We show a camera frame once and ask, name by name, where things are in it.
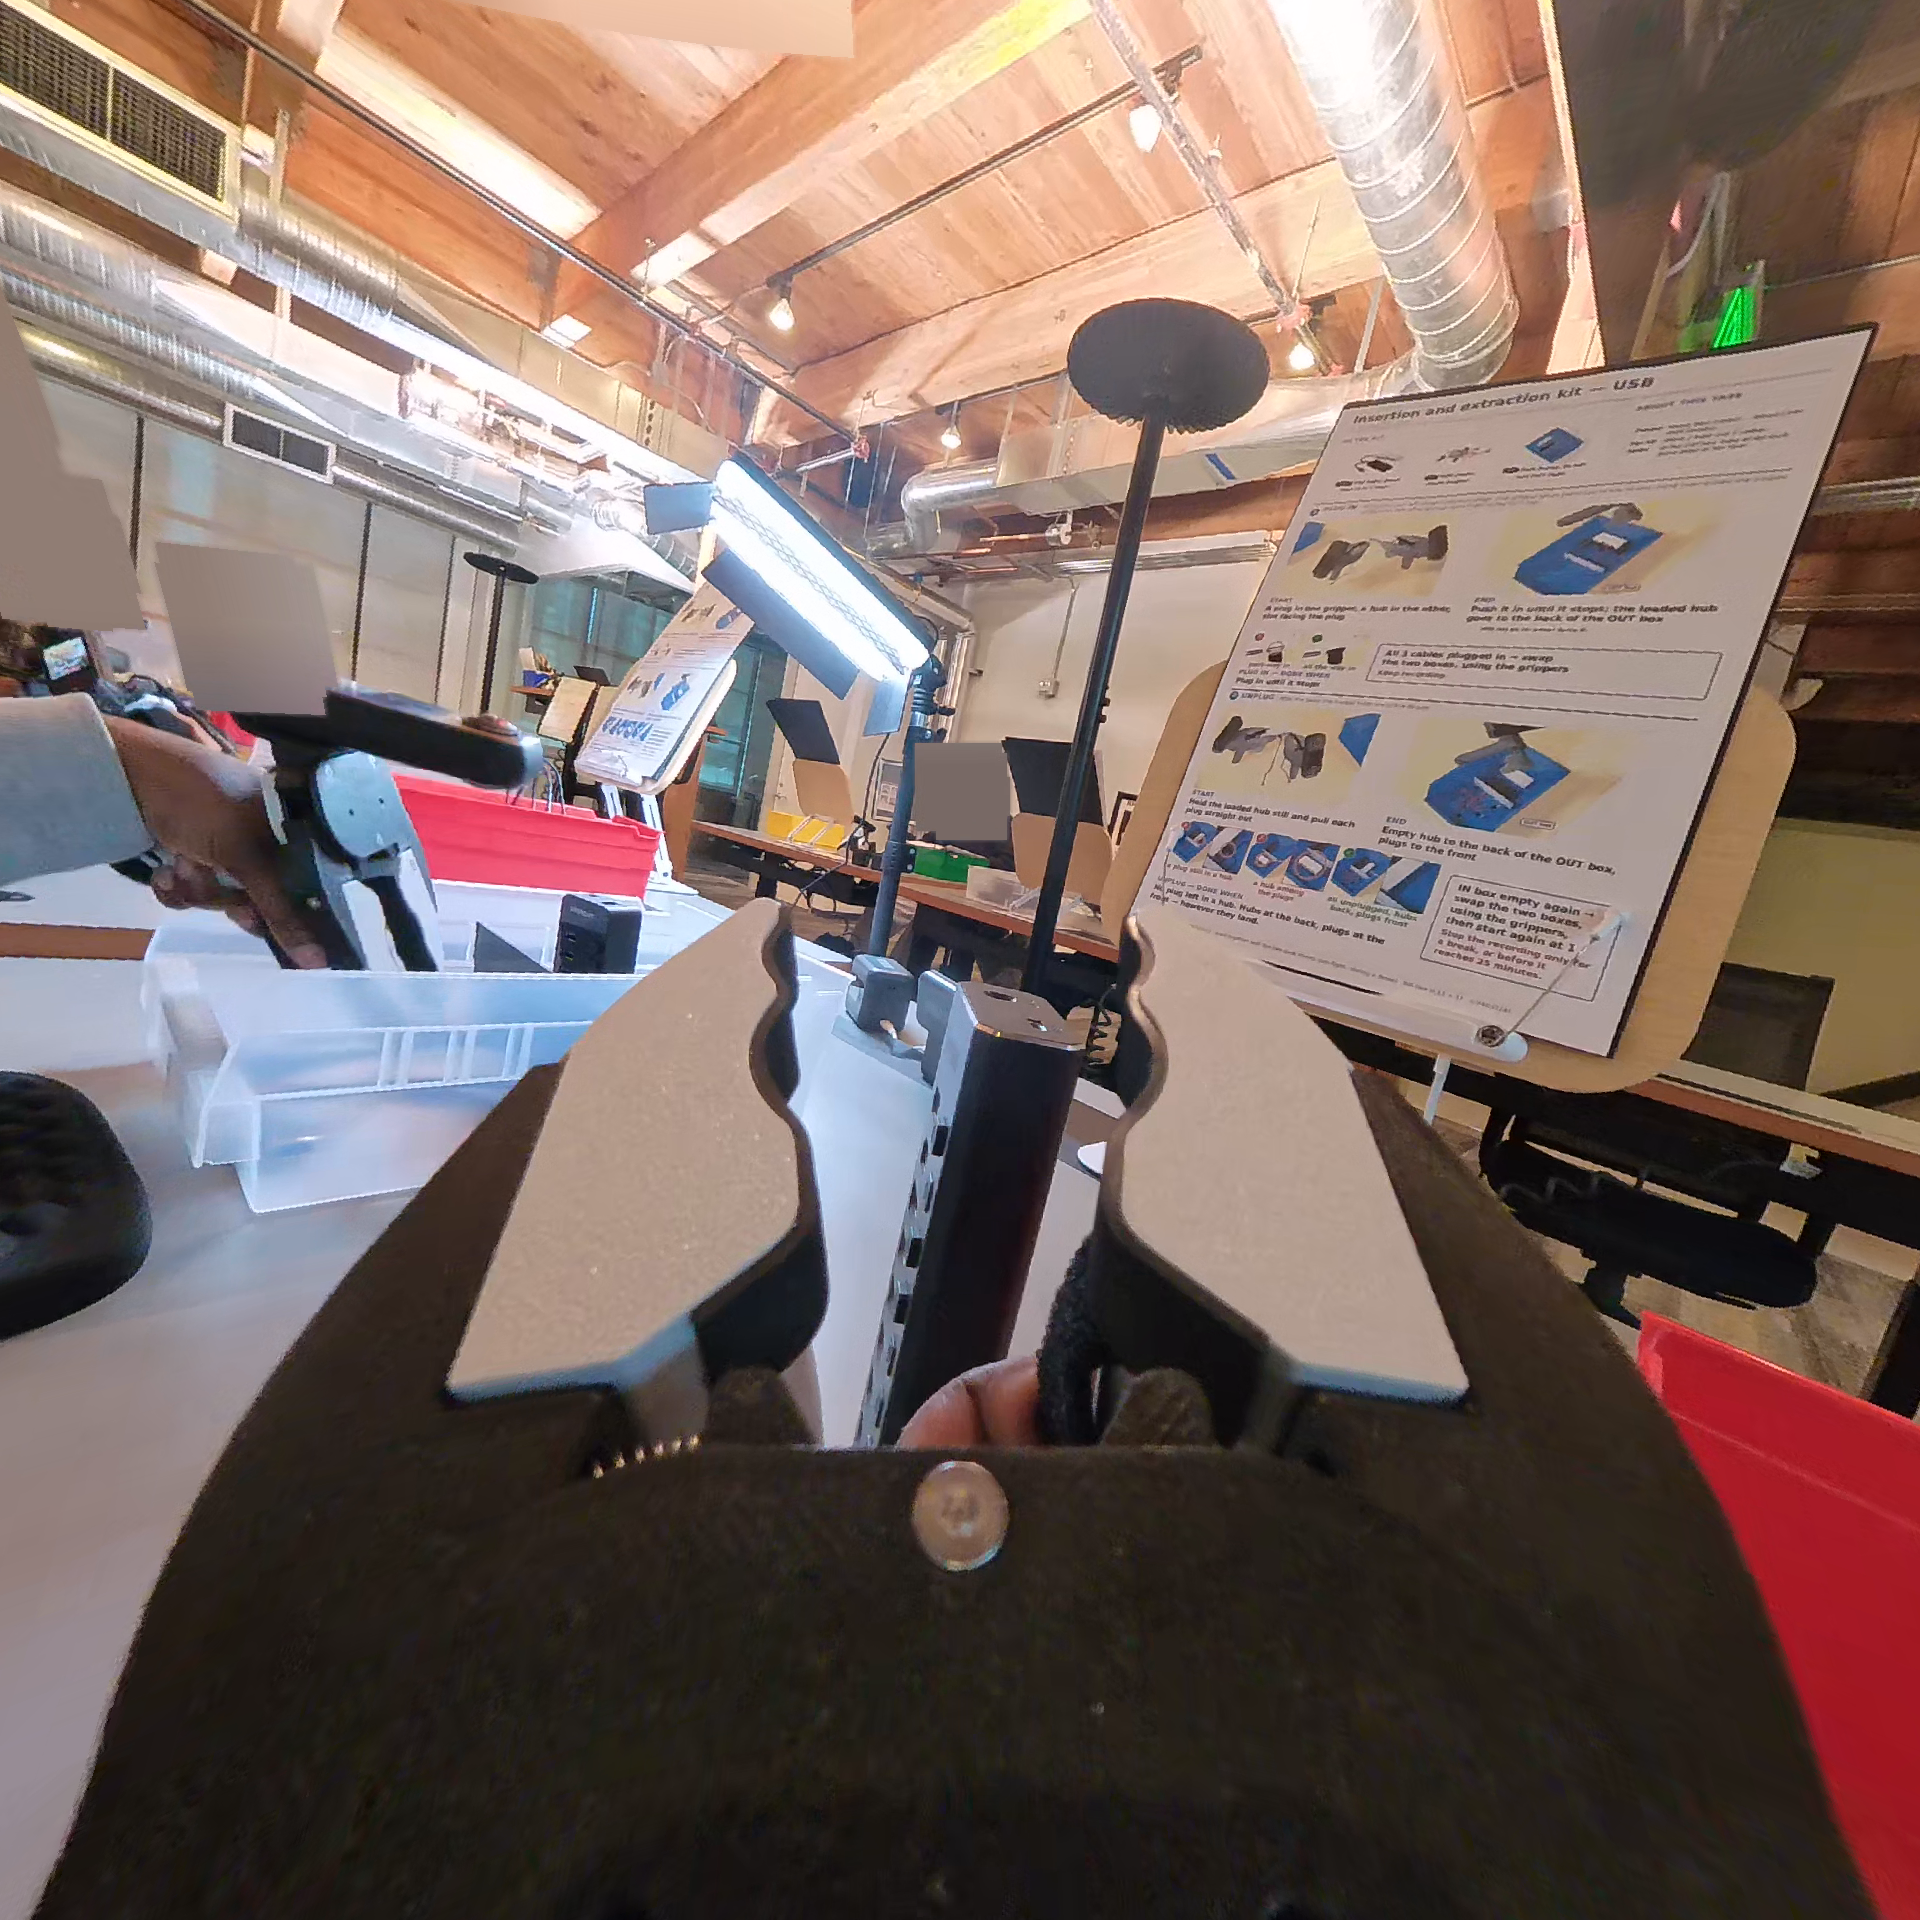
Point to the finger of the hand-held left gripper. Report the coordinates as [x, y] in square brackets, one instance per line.
[487, 752]

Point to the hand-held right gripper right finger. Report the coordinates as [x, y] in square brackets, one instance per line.
[1277, 1201]

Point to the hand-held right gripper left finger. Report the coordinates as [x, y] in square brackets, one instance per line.
[645, 1185]

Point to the clear plastic bin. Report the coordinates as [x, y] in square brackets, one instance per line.
[376, 1051]

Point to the black USB hub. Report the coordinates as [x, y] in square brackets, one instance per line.
[599, 931]
[997, 1185]

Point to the red plastic bin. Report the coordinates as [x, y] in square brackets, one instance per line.
[523, 840]
[1800, 1576]

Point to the person's left forearm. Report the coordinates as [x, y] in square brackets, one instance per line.
[59, 788]

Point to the person's left hand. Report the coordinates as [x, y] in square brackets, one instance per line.
[195, 827]

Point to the person's right hand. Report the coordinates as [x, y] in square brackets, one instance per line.
[967, 1412]

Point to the instruction poster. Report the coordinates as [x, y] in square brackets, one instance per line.
[1499, 676]
[661, 705]

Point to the black floor lamp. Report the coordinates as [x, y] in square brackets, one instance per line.
[1166, 368]
[504, 563]

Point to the white poster stand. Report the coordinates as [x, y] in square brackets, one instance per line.
[1441, 1088]

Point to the yellow plastic bin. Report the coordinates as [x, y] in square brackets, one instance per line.
[803, 827]

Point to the LED light panel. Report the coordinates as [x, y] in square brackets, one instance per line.
[810, 569]

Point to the black office chair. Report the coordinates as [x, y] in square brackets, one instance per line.
[1650, 1201]

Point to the cardboard box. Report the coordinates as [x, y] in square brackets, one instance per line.
[1088, 862]

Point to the black light stand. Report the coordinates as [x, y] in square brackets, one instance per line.
[901, 811]

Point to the wooden desk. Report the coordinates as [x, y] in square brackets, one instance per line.
[960, 902]

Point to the green plastic bin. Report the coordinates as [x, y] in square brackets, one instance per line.
[945, 868]

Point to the white air vent grille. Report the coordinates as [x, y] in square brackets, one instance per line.
[120, 107]

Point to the green exit sign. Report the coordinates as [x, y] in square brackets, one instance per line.
[1734, 317]

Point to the silver air duct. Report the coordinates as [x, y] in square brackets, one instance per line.
[1411, 181]

